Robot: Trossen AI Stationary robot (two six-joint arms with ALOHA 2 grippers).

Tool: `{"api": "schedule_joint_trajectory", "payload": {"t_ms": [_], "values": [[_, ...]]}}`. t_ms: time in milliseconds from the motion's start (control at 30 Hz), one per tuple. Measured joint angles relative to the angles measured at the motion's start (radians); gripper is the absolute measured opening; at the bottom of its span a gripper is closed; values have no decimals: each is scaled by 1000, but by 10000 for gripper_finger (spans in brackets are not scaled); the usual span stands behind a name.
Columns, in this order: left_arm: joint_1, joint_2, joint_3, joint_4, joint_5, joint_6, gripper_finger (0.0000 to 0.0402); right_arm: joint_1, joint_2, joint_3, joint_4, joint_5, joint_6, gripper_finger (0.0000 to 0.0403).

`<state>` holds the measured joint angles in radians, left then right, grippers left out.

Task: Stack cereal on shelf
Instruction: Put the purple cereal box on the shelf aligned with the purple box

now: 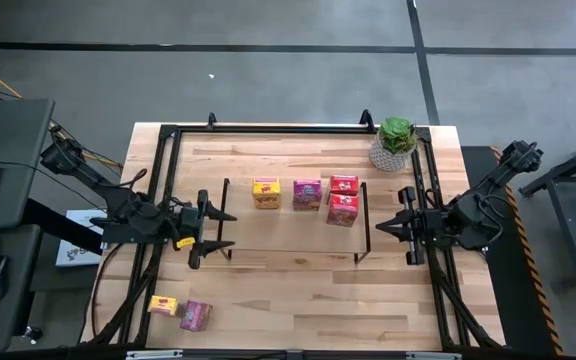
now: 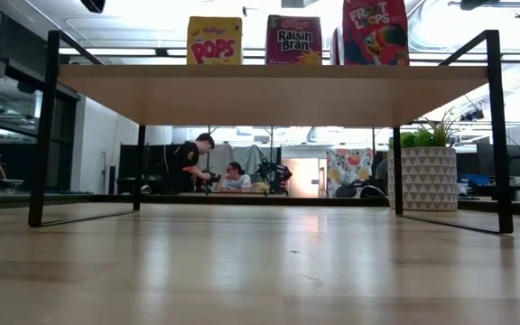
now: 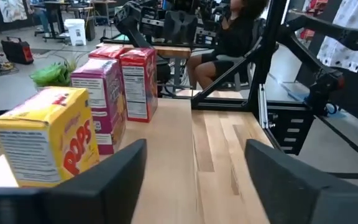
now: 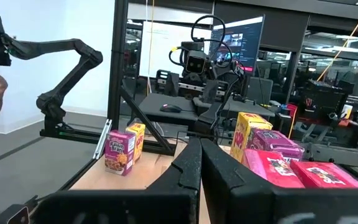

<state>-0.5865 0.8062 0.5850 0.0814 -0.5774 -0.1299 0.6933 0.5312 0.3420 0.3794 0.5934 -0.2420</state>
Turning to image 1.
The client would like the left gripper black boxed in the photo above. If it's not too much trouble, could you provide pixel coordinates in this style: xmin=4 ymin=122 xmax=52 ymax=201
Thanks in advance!
xmin=170 ymin=188 xmax=238 ymax=270

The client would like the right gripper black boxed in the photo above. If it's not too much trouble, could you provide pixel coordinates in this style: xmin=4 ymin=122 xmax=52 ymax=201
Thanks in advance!
xmin=375 ymin=186 xmax=444 ymax=266

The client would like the red Froot Loops cereal box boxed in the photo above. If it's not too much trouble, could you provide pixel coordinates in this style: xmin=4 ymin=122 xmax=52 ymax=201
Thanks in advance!
xmin=328 ymin=174 xmax=361 ymax=197
xmin=325 ymin=193 xmax=360 ymax=228

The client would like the yellow Corn Pops cereal box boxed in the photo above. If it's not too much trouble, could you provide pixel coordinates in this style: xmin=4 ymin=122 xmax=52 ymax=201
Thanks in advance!
xmin=147 ymin=294 xmax=180 ymax=317
xmin=252 ymin=177 xmax=282 ymax=210

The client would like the purple Raisin Bran cereal box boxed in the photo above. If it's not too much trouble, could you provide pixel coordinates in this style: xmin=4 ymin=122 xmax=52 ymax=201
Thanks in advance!
xmin=292 ymin=179 xmax=323 ymax=212
xmin=179 ymin=299 xmax=214 ymax=333

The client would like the succulent in triangle-patterned white pot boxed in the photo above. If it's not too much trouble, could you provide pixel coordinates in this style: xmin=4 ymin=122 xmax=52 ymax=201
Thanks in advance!
xmin=368 ymin=116 xmax=418 ymax=173

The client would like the black mat with hazard stripe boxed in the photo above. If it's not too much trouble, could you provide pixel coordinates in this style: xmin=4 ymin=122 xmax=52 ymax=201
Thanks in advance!
xmin=460 ymin=144 xmax=565 ymax=357

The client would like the white cardboard box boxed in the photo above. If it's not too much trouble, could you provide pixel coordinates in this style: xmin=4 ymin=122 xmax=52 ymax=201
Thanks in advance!
xmin=55 ymin=208 xmax=110 ymax=268

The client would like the black desk beam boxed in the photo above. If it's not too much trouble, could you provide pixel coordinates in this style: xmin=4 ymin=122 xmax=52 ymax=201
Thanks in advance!
xmin=20 ymin=197 xmax=107 ymax=254

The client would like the dark metal stand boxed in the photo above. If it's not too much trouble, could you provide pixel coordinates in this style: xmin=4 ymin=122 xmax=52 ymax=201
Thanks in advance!
xmin=517 ymin=130 xmax=576 ymax=291

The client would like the desk caster wheel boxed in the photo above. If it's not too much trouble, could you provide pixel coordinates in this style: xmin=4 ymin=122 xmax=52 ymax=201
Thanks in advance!
xmin=22 ymin=324 xmax=44 ymax=345

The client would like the black aluminium rig frame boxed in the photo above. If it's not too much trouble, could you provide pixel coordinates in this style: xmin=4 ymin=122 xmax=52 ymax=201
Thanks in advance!
xmin=87 ymin=122 xmax=507 ymax=351

